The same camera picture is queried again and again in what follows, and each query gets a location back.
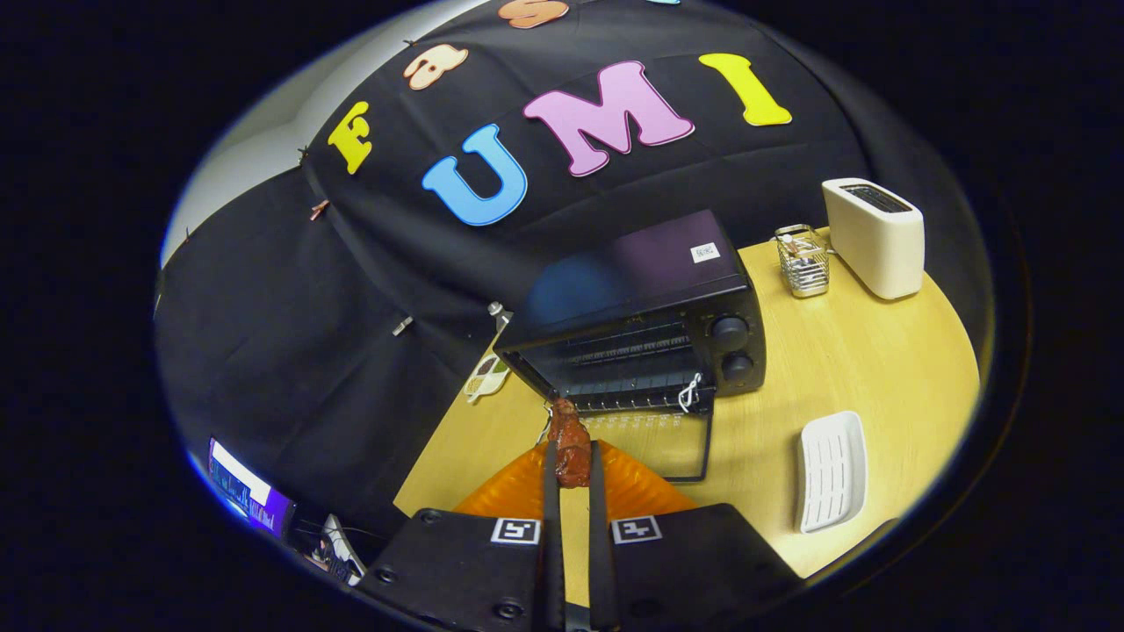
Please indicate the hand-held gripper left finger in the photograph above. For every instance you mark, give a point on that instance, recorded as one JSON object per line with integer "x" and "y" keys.
{"x": 551, "y": 562}

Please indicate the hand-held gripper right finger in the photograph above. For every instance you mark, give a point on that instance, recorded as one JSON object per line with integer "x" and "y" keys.
{"x": 601, "y": 562}

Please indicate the reddish brown meat strip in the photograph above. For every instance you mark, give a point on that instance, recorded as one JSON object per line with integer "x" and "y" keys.
{"x": 571, "y": 448}

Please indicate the black toaster oven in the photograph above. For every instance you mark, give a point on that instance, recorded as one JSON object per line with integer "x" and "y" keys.
{"x": 650, "y": 281}

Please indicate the white toaster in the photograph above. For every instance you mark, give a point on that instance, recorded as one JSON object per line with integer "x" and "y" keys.
{"x": 878, "y": 250}

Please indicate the white divided spice dish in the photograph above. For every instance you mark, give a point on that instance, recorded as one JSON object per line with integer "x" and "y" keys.
{"x": 487, "y": 379}

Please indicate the white ribbed dish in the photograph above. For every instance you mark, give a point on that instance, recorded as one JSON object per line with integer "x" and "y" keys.
{"x": 832, "y": 474}

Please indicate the small clear shaker bottle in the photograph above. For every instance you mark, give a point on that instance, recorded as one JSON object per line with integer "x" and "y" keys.
{"x": 500, "y": 316}

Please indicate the small metal clip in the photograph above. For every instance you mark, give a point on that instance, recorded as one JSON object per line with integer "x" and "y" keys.
{"x": 402, "y": 326}

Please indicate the computer monitor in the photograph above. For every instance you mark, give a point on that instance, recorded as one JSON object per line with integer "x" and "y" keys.
{"x": 250, "y": 496}

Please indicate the small pink clip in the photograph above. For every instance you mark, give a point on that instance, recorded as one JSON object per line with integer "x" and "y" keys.
{"x": 320, "y": 209}

